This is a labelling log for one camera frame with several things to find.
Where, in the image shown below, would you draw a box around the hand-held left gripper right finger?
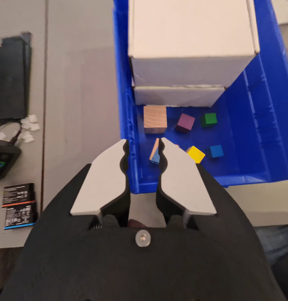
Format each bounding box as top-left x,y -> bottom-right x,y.
156,137 -> 217,227

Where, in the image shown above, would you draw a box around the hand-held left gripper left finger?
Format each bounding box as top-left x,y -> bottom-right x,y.
70,139 -> 131,227

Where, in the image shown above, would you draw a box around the small yellow cube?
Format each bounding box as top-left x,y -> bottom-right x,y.
186,146 -> 205,164

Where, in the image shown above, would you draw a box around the blue-faced large wooden cube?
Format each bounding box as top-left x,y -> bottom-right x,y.
149,138 -> 180,164

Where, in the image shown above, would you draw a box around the small blue cube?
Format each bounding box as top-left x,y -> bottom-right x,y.
209,145 -> 224,158

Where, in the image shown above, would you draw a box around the purple cube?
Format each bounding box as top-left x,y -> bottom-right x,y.
175,113 -> 196,133

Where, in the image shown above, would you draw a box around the small green cube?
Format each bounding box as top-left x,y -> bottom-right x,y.
201,113 -> 217,127

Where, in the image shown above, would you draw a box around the plain large wooden cube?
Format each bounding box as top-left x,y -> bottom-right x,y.
143,105 -> 168,134

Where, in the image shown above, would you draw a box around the blue plastic bin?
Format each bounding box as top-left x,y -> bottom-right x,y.
112,0 -> 288,194

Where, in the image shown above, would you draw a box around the white cardboard box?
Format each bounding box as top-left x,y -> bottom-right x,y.
128,0 -> 261,107

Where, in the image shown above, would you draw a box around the black battery red stripe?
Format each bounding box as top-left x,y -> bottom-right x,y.
2,183 -> 36,208

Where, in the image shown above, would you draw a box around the black printed leaflet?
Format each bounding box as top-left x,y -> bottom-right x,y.
4,203 -> 38,230

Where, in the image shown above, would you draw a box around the pile of white paper scraps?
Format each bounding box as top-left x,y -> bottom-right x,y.
0,114 -> 41,143

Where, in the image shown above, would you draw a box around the black battery charger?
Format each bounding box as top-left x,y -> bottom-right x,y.
0,139 -> 22,181

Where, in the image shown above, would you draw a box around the person's blue jeans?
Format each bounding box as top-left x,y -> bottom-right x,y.
255,224 -> 288,301

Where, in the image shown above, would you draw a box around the black flat device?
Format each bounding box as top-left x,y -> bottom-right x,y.
0,32 -> 32,124

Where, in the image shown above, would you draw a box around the black cable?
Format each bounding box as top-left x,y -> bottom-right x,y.
0,120 -> 21,145

